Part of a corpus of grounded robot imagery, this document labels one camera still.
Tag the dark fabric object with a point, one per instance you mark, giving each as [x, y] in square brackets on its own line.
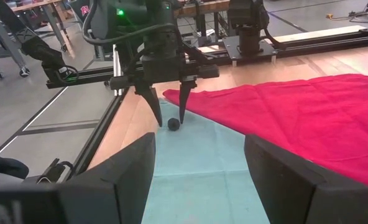
[3, 166]

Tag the yellow floor connector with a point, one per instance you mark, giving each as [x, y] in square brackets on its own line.
[329, 16]

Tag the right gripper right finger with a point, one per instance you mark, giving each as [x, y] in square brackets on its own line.
[289, 186]

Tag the silver aluminium rail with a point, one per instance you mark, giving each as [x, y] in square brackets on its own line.
[117, 68]

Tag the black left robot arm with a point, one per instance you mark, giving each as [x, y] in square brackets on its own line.
[131, 18]

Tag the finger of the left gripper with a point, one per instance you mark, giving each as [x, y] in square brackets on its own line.
[153, 102]
[184, 99]

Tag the wooden workbench with casters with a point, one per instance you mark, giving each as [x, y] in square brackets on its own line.
[3, 37]

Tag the red cloth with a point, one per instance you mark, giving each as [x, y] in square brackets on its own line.
[296, 124]

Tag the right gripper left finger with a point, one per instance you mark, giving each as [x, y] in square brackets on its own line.
[118, 186]

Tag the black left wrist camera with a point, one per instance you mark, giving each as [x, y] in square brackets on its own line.
[160, 40]

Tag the light blue cloth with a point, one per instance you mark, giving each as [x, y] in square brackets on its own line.
[196, 171]

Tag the dark toy blackberry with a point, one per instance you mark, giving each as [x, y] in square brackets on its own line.
[173, 124]

